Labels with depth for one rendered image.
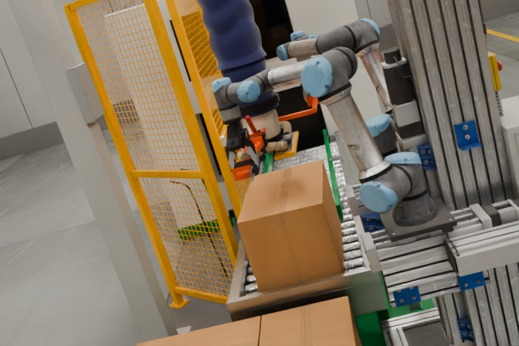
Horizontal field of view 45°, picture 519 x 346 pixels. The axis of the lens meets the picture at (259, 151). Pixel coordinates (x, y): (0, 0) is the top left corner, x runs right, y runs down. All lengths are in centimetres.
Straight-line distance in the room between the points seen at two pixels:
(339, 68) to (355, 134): 21
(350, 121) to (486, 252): 60
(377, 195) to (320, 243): 89
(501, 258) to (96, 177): 221
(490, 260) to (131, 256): 216
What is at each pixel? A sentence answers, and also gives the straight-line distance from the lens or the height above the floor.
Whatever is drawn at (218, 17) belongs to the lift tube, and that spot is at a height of 183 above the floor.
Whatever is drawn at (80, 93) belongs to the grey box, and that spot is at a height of 164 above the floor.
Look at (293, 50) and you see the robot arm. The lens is 288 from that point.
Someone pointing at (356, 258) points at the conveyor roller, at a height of 52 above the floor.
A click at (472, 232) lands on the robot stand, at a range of 221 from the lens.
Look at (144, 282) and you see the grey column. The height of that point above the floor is 49.
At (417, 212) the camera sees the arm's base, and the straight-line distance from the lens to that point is 213.
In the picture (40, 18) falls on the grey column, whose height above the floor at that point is 205.
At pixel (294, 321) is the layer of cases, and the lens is 275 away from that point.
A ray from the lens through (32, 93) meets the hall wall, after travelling 1231.
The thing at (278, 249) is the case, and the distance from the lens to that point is 285.
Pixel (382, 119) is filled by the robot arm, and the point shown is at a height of 127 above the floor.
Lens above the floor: 198
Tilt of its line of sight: 16 degrees down
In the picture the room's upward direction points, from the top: 17 degrees counter-clockwise
